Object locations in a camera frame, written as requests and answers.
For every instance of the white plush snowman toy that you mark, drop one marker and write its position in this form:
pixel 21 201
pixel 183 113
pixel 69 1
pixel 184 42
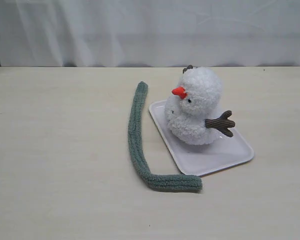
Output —
pixel 190 109

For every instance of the green fleece scarf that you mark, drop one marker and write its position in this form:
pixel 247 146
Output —
pixel 176 183

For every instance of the white rectangular plastic tray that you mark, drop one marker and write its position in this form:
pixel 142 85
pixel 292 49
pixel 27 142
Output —
pixel 201 160

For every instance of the white backdrop curtain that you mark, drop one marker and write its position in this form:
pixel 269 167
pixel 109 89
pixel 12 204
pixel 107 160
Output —
pixel 149 33

